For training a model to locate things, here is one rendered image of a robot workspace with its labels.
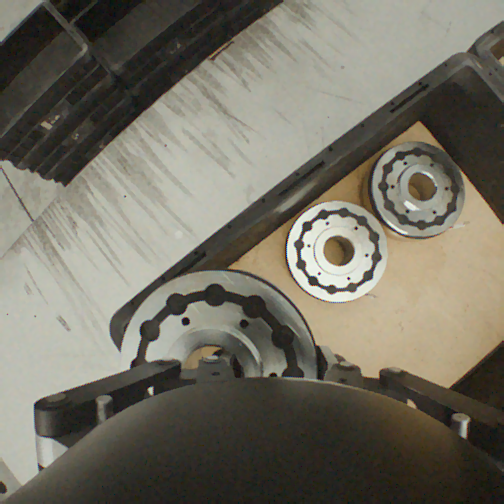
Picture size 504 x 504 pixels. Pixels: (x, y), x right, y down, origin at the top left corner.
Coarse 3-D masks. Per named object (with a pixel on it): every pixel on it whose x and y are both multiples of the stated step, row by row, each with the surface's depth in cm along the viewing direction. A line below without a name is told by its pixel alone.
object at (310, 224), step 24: (312, 216) 28; (336, 216) 28; (360, 216) 28; (288, 240) 28; (312, 240) 28; (384, 240) 27; (288, 264) 28; (312, 264) 28; (360, 264) 27; (384, 264) 27; (312, 288) 28; (336, 288) 28; (360, 288) 27
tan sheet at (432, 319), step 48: (432, 144) 31; (336, 192) 31; (336, 240) 31; (432, 240) 30; (480, 240) 29; (288, 288) 31; (384, 288) 30; (432, 288) 30; (480, 288) 29; (336, 336) 30; (384, 336) 30; (432, 336) 29; (480, 336) 29
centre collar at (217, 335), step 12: (204, 324) 14; (216, 324) 14; (180, 336) 14; (192, 336) 13; (204, 336) 13; (216, 336) 13; (228, 336) 13; (240, 336) 13; (180, 348) 13; (192, 348) 13; (228, 348) 13; (240, 348) 13; (252, 348) 13; (180, 360) 13; (240, 360) 13; (252, 360) 13; (252, 372) 13
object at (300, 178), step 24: (432, 72) 21; (456, 72) 21; (480, 72) 21; (408, 96) 21; (384, 120) 21; (336, 144) 21; (360, 144) 22; (312, 168) 22; (288, 192) 22; (240, 216) 22; (264, 216) 22; (216, 240) 22; (192, 264) 23; (144, 288) 22; (120, 312) 22; (120, 336) 22
